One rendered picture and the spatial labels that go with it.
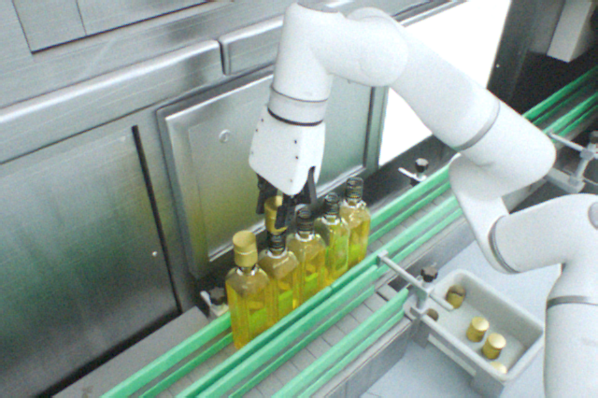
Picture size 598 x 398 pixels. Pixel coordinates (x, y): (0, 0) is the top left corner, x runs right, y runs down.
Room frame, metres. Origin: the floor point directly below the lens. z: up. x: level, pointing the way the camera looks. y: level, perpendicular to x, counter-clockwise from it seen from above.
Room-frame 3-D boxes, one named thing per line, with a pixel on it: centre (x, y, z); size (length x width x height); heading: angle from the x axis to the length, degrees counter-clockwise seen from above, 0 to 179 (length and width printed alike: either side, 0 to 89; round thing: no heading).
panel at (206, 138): (0.89, -0.16, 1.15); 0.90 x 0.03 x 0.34; 131
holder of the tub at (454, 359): (0.62, -0.36, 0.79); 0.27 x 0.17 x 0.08; 41
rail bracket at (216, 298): (0.55, 0.14, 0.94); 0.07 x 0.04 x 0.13; 41
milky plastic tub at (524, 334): (0.60, -0.38, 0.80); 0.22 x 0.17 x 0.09; 41
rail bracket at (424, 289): (0.60, -0.22, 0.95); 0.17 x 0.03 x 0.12; 41
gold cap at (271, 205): (0.55, 0.03, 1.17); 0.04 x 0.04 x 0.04
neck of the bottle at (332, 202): (0.62, -0.06, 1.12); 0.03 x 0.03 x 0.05
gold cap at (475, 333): (0.61, -0.38, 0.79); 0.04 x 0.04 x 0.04
